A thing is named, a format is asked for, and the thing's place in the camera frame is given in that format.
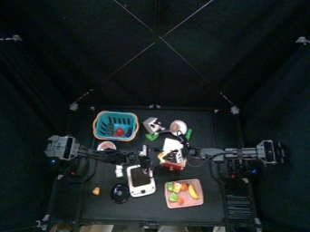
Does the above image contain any black round plate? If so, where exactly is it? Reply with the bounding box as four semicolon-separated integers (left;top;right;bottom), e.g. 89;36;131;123
109;183;131;205

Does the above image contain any red and yellow toy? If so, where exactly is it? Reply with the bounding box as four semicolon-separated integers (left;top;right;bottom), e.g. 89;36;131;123
156;150;187;171

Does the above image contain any white box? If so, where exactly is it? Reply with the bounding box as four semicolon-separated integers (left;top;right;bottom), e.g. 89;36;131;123
161;137;184;154

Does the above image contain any green toy leaf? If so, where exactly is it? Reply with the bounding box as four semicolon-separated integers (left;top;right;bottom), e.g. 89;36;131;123
144;132;160;142

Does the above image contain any white kitchen scale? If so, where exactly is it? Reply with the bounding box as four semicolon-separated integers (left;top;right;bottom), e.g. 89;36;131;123
125;164;157;198

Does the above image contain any small white block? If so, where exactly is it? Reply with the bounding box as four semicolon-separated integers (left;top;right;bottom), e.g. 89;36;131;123
113;164;124;179

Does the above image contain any white bowl with pink inside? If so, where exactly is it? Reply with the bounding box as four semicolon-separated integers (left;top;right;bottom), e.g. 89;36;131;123
168;120;188;137

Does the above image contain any yellow toy banana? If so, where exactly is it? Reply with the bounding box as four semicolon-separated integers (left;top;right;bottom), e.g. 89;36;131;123
187;183;200;200

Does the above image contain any pink square tray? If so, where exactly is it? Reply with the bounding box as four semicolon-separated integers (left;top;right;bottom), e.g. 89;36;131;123
163;178;205;209

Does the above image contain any teal basket with orange rim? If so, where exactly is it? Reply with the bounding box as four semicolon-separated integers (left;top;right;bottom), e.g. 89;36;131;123
92;110;140;142

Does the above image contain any white text label sticker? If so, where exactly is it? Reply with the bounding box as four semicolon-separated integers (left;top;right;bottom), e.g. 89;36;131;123
225;194;252;218

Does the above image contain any black cable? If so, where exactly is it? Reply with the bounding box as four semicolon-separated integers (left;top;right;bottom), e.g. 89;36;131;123
185;152;227;169

